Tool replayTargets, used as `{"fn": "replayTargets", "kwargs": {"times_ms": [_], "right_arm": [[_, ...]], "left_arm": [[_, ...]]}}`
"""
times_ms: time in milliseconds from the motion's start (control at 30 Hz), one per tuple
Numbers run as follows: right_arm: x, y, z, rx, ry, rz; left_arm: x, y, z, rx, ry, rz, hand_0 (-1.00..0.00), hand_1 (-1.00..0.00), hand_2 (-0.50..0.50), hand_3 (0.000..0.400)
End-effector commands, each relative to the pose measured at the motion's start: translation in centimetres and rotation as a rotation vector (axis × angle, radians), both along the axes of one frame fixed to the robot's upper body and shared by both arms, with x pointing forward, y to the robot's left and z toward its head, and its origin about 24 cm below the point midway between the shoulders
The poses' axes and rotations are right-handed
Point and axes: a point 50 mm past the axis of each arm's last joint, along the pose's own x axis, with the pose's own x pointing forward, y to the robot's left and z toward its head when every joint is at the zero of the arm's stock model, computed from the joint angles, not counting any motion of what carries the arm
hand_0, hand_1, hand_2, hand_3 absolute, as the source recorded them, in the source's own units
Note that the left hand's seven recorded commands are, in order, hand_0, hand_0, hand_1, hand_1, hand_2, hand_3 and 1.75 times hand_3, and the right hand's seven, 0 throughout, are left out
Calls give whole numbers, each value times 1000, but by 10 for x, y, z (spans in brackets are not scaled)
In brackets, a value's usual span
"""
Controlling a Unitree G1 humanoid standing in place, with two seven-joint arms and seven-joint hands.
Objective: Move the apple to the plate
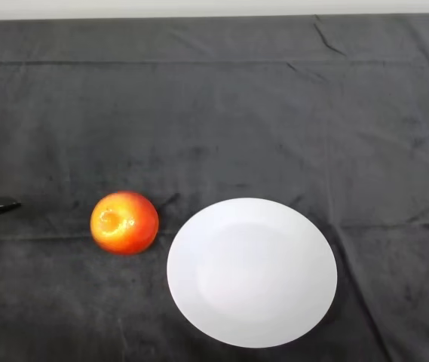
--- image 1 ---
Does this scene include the red yellow apple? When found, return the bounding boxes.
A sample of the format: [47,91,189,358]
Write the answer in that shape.
[90,190,160,256]

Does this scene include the white round plate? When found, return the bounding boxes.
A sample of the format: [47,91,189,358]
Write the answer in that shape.
[166,197,339,349]

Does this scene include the black cloth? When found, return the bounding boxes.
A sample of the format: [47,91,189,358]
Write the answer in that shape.
[0,14,429,362]

